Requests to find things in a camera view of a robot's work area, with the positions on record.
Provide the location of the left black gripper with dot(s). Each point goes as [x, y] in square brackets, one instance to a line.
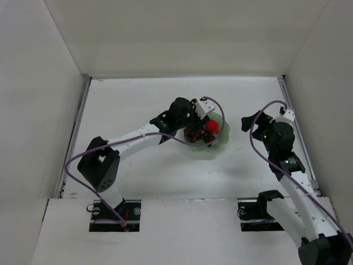
[197, 121]

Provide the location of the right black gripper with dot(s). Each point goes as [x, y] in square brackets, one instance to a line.
[261, 121]

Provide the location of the dark red fake grapes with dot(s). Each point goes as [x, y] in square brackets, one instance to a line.
[204, 134]

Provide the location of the red fake pomegranate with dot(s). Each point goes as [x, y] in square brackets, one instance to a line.
[212, 126]

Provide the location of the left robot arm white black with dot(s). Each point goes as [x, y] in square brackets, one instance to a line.
[100, 167]

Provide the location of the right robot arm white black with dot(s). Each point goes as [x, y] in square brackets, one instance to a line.
[317, 236]

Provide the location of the green lotus-shaped fruit bowl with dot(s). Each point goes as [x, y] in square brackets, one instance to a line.
[222, 138]

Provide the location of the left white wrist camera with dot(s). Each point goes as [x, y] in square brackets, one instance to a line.
[204, 107]

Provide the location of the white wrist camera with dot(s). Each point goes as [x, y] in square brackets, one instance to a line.
[287, 117]
[204, 107]

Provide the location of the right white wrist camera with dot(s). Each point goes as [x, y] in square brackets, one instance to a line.
[287, 117]

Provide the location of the right aluminium frame rail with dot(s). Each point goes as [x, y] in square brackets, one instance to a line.
[300, 148]

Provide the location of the aluminium frame rail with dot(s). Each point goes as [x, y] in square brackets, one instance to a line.
[60, 185]
[300, 148]

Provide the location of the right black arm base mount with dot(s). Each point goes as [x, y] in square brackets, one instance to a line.
[253, 219]

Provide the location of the left aluminium frame rail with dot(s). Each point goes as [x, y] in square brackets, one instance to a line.
[60, 185]

